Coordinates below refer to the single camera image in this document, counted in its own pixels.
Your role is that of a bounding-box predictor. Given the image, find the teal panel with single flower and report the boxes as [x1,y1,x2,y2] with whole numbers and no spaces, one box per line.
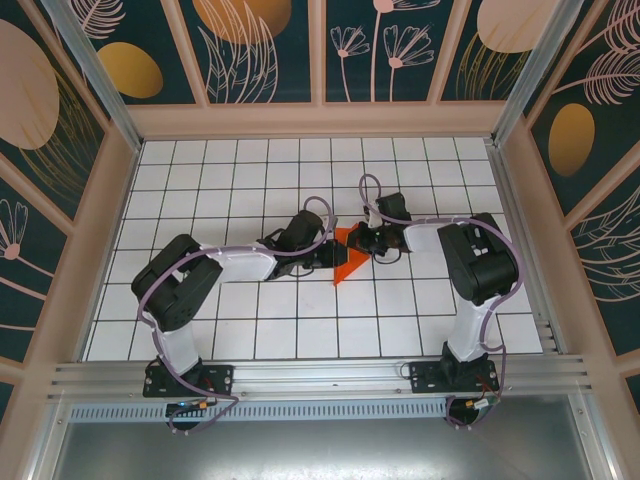
[0,164,70,364]

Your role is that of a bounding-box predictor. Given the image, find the teal panel with pink oval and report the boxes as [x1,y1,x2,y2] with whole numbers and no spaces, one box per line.
[0,17,110,229]

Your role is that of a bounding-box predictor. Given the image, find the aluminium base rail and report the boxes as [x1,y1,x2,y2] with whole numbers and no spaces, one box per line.
[47,354,594,401]

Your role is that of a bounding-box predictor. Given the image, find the grey metal sheet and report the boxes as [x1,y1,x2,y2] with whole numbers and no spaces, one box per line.
[29,419,616,480]

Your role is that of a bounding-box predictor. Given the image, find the orange paper sheet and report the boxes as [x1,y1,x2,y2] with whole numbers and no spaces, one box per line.
[331,227,374,289]

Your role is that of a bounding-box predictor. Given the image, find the teal panel with gold ellipse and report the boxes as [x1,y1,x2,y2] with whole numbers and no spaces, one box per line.
[523,0,640,219]

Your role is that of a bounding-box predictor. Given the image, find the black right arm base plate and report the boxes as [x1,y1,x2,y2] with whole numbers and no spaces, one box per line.
[408,359,501,396]

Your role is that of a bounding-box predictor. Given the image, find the teal panel with pink circle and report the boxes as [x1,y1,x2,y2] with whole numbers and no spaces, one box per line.
[438,0,540,105]

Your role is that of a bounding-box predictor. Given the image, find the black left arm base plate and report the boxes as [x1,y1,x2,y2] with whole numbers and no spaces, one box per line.
[143,362,236,399]

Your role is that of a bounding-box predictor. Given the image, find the teal panel with pink leaves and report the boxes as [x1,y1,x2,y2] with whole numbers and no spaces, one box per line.
[568,187,640,359]

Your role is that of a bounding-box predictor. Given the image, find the teal panel with gold oval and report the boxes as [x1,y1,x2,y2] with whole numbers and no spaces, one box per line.
[59,0,207,107]

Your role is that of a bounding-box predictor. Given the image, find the small circuit board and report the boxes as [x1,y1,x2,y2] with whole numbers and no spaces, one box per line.
[464,394,502,413]
[164,398,211,417]

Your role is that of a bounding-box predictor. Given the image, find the teal panel with orange circle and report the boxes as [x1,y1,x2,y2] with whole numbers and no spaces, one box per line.
[180,0,319,106]

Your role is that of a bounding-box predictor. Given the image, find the aluminium side rail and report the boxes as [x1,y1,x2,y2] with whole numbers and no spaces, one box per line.
[487,139,569,356]

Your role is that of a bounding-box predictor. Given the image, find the teal panel with pink flowers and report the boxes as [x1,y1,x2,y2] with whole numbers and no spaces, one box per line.
[323,0,455,106]

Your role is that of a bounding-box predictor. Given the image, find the aluminium frame post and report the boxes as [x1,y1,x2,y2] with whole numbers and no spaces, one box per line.
[42,0,144,151]
[489,0,571,146]

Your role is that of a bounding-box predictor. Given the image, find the slotted grey cable duct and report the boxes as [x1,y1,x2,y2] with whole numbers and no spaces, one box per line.
[67,399,451,422]

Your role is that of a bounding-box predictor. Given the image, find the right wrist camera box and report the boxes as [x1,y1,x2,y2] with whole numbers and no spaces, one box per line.
[347,223,384,257]

